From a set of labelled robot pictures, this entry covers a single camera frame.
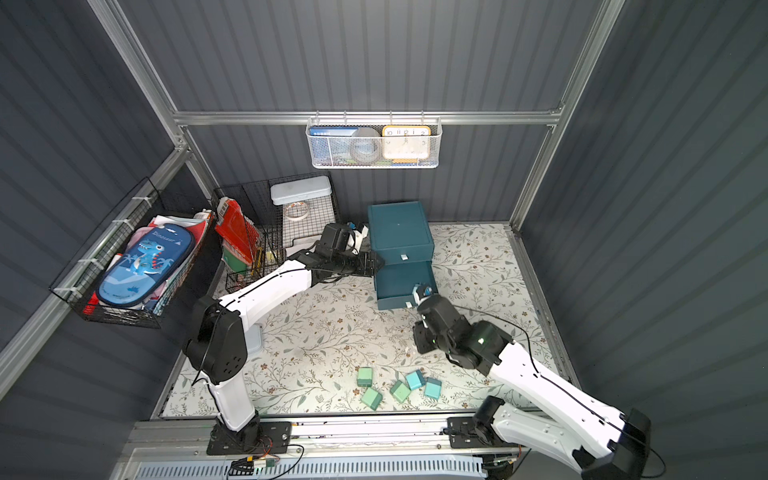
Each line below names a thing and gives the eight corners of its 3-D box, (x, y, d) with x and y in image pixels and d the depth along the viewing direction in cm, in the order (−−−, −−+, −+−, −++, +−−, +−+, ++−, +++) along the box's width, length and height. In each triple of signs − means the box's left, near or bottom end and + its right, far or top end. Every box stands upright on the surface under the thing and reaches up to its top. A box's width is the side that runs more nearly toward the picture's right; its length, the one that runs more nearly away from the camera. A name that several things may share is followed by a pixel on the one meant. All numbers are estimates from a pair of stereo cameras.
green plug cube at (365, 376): (357, 386, 83) (356, 383, 81) (358, 370, 86) (357, 367, 84) (372, 386, 83) (371, 383, 81) (373, 370, 86) (372, 367, 84)
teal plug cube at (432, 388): (422, 395, 82) (423, 393, 80) (426, 379, 85) (426, 376, 83) (438, 400, 81) (439, 398, 79) (441, 383, 84) (442, 381, 82)
